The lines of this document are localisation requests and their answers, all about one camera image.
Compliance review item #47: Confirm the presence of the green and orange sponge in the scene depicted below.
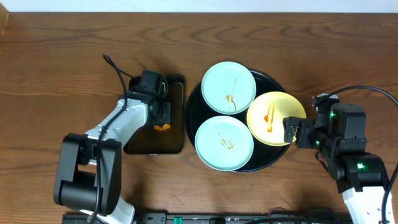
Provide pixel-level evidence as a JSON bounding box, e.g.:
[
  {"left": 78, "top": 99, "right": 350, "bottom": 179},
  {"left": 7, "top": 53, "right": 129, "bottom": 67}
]
[{"left": 154, "top": 124, "right": 171, "bottom": 131}]

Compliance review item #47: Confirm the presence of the yellow plate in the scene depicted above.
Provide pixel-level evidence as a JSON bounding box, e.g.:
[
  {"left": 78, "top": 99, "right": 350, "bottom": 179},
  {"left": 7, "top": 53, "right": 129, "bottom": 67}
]
[{"left": 246, "top": 91, "right": 307, "bottom": 146}]

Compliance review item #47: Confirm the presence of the light blue plate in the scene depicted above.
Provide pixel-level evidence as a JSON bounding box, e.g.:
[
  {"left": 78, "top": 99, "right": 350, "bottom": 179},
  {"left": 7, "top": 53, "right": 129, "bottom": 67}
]
[
  {"left": 195, "top": 116, "right": 254, "bottom": 172},
  {"left": 201, "top": 62, "right": 257, "bottom": 114}
]

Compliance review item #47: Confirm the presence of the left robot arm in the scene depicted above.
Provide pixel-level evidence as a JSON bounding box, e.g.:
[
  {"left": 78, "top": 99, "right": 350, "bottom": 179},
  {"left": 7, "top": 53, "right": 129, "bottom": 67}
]
[{"left": 53, "top": 90, "right": 170, "bottom": 223}]

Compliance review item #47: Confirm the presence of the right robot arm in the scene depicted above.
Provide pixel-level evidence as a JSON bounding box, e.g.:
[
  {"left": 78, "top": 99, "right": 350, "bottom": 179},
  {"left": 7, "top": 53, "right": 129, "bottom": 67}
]
[{"left": 283, "top": 103, "right": 394, "bottom": 223}]

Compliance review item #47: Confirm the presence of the black rectangular water tray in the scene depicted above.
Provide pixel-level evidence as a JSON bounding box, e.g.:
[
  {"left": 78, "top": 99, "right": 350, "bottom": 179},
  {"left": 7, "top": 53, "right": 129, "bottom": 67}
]
[{"left": 123, "top": 76, "right": 185, "bottom": 154}]

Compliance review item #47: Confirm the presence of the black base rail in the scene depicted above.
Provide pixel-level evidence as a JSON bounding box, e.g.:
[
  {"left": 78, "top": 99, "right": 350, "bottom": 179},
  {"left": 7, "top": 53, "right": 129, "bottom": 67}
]
[{"left": 61, "top": 212, "right": 352, "bottom": 224}]

